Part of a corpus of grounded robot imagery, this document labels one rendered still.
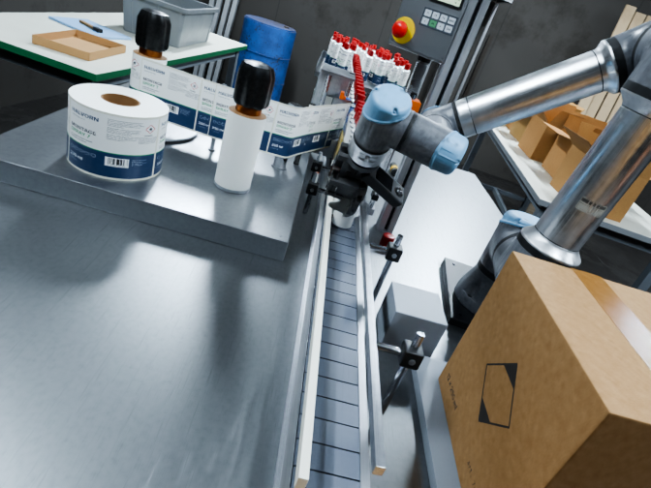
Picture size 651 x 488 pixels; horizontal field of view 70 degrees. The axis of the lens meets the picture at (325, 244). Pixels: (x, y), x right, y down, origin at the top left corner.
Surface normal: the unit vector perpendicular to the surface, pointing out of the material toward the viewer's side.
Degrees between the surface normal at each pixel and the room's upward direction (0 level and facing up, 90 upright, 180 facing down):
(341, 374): 0
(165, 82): 90
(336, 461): 0
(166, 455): 0
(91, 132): 90
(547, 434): 90
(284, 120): 90
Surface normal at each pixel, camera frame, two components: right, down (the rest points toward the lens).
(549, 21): -0.17, 0.44
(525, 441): -0.95, -0.29
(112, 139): 0.22, 0.54
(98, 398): 0.29, -0.83
